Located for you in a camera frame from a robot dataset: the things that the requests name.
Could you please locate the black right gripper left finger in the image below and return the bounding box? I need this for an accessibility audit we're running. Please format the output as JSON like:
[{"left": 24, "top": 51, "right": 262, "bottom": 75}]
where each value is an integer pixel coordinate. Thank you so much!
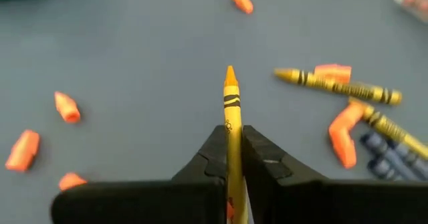
[{"left": 51, "top": 125, "right": 229, "bottom": 224}]

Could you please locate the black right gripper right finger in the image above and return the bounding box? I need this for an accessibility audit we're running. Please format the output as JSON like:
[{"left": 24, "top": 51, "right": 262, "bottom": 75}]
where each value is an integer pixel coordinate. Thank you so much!
[{"left": 241, "top": 124, "right": 428, "bottom": 224}]

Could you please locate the blue crayon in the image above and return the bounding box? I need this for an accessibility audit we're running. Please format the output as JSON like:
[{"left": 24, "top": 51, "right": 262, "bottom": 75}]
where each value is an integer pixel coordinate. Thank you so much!
[
  {"left": 360, "top": 132, "right": 421, "bottom": 181},
  {"left": 366, "top": 158, "right": 404, "bottom": 181},
  {"left": 389, "top": 140, "right": 428, "bottom": 181}
]

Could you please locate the yellow crayon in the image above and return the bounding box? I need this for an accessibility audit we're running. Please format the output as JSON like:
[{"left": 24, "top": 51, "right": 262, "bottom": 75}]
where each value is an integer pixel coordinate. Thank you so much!
[
  {"left": 223, "top": 65, "right": 249, "bottom": 224},
  {"left": 348, "top": 96, "right": 428, "bottom": 161}
]

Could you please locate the orange crayon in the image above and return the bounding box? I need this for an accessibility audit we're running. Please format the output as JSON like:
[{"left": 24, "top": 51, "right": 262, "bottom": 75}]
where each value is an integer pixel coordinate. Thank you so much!
[{"left": 273, "top": 67, "right": 403, "bottom": 106}]

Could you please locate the grey-blue table mat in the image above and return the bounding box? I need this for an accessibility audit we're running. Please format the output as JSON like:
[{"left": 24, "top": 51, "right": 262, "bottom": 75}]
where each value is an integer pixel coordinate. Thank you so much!
[{"left": 0, "top": 0, "right": 428, "bottom": 224}]

